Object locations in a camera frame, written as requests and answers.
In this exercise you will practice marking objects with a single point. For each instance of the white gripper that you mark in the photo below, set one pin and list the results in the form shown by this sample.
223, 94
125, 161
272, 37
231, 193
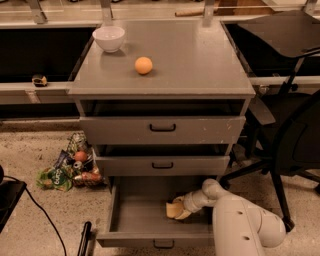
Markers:
190, 202

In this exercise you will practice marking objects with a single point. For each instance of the yellow sponge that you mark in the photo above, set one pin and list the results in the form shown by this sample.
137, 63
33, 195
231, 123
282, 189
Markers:
174, 210

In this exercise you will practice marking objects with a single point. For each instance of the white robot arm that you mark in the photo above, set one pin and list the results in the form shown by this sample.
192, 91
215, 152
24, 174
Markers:
240, 227

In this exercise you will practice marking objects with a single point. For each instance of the grey bottom drawer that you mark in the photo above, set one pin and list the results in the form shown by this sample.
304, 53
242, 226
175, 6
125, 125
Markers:
138, 214

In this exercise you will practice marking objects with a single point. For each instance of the grey drawer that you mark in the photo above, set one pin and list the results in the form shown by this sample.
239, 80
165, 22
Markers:
138, 214
138, 122
161, 160

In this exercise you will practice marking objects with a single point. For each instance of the grey drawer cabinet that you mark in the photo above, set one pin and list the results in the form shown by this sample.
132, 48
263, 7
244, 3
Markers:
192, 60

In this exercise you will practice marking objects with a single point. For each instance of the grey middle drawer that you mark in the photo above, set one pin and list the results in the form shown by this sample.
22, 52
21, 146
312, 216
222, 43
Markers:
161, 160

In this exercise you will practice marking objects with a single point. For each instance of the grey top drawer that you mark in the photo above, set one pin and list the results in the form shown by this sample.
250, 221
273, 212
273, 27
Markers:
138, 122

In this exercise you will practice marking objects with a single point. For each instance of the black pole stand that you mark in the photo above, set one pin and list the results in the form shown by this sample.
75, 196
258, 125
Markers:
85, 237

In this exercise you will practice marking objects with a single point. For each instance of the black office chair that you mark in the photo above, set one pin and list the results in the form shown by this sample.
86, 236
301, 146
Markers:
282, 129

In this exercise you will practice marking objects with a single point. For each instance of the green snack bag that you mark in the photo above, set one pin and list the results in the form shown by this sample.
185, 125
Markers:
54, 178

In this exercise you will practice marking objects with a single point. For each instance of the orange ball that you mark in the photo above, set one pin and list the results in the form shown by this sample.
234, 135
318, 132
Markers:
143, 65

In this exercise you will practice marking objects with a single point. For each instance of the black box on floor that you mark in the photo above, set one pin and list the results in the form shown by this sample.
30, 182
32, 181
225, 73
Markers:
10, 192

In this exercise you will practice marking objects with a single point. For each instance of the white bowl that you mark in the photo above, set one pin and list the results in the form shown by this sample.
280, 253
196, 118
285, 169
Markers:
109, 38

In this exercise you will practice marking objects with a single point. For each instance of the small yellow black toy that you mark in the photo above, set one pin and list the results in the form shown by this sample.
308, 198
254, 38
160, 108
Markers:
39, 80

